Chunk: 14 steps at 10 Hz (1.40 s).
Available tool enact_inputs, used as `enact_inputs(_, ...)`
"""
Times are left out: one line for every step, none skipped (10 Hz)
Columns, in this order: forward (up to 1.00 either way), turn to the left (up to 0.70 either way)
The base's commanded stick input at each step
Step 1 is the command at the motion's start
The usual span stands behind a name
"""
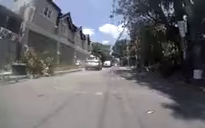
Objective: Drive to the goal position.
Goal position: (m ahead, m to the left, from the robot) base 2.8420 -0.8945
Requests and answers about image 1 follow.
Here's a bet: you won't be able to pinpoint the white vehicle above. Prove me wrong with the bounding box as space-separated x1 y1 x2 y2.
102 60 112 68

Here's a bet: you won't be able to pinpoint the grey concrete road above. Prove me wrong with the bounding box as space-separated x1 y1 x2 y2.
0 65 205 128

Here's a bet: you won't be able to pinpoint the flowering bush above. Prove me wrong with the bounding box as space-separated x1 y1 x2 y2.
21 46 59 78

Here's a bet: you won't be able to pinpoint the silver car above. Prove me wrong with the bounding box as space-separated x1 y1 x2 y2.
84 55 103 71

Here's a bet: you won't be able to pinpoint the green trees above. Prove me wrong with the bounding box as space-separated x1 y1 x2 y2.
90 42 113 64

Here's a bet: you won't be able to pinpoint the row of grey townhouses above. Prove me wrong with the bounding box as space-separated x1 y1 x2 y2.
0 0 93 76

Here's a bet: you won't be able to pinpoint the raised concrete kerb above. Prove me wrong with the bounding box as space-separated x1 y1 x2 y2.
0 67 86 87

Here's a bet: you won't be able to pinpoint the dense dark trees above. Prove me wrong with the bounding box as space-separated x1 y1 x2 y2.
111 0 205 79

